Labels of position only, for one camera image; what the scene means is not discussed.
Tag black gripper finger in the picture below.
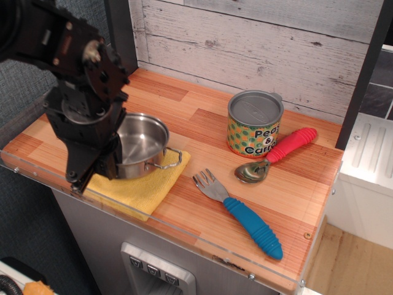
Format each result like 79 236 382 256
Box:
69 168 94 193
94 135 122 179

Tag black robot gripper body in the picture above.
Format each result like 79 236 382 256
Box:
44 87 128 183

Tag small stainless steel pan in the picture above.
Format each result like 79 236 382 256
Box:
117 112 182 179

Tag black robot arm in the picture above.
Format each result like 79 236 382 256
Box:
1 1 129 192

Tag yellow folded cloth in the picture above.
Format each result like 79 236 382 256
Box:
84 151 191 221

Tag clear acrylic edge guard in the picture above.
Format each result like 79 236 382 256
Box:
1 151 304 294

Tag orange black object corner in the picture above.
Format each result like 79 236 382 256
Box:
1 257 56 294

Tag grey toy fridge dispenser panel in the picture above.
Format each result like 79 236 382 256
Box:
120 242 197 294

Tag peas and carrots toy can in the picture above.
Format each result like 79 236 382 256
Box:
227 90 284 159

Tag white toy sink unit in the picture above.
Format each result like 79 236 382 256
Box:
325 114 392 248

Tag blue handled fork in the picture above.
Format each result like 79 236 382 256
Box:
193 169 284 261

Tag red handled spoon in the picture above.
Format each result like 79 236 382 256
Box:
234 127 317 184

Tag dark right vertical post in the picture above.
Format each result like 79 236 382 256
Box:
335 0 392 151

